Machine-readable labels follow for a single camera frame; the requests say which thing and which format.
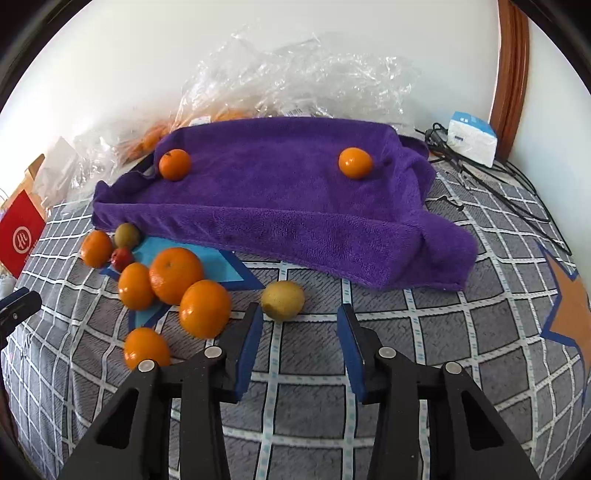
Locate purple towel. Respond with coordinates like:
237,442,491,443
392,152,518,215
91,116,478,292

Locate white plastic bag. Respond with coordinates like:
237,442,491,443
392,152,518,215
34,136,90,206

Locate small green fruit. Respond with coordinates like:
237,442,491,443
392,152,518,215
114,223,141,250

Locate black power plug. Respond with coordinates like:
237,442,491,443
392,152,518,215
427,122,451,151

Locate small orange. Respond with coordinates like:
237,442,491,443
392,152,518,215
124,328,171,371
81,230,115,269
338,147,374,180
179,280,232,339
117,262,155,311

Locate white and blue tissue pack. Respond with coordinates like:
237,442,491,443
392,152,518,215
447,111,499,168

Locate black cables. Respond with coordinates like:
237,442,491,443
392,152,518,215
416,122,573,256

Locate orange with green stem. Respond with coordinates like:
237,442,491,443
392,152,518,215
158,148,192,182

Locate grey checked bedsheet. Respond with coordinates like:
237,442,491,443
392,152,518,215
0,152,591,480

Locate red box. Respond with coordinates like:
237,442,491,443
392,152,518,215
0,190,49,278

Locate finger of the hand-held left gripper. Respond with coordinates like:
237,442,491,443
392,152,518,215
0,286,43,335

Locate brown cardboard box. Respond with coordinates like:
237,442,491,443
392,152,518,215
21,154,47,197

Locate brown wooden door frame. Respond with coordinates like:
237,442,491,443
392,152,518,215
489,0,532,160

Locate yellow-green round fruit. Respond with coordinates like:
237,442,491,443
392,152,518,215
261,280,306,321

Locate clear plastic bag with oranges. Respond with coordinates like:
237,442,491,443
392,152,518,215
74,117,178,185

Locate small red fruit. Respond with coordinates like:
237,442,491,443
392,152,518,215
110,247,136,273

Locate large orange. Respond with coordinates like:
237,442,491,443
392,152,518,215
148,247,205,306

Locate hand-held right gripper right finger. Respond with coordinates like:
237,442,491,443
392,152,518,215
337,304,541,480

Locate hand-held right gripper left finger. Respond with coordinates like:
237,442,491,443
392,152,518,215
58,302,265,480

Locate crumpled clear plastic bag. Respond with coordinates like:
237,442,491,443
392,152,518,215
175,23,422,136

